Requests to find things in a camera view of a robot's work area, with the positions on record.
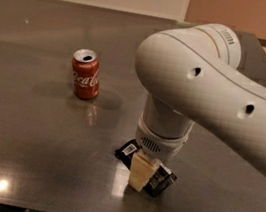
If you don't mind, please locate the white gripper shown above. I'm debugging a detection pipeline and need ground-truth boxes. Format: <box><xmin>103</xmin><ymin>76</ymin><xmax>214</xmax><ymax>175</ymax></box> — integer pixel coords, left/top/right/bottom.
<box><xmin>128</xmin><ymin>118</ymin><xmax>194</xmax><ymax>192</ymax></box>

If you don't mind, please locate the black RXBAR chocolate bar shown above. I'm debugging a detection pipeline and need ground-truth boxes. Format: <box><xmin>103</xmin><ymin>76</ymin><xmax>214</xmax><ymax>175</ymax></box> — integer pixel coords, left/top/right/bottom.
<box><xmin>115</xmin><ymin>139</ymin><xmax>177</xmax><ymax>197</ymax></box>

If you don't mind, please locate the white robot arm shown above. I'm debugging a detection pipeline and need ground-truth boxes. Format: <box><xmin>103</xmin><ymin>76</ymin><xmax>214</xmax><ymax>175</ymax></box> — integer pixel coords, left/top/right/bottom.
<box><xmin>129</xmin><ymin>24</ymin><xmax>266</xmax><ymax>190</ymax></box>

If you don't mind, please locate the red Coca-Cola can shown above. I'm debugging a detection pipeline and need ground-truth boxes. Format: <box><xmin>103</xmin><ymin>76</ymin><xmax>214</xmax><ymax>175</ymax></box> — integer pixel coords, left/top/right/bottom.
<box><xmin>71</xmin><ymin>49</ymin><xmax>100</xmax><ymax>100</ymax></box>

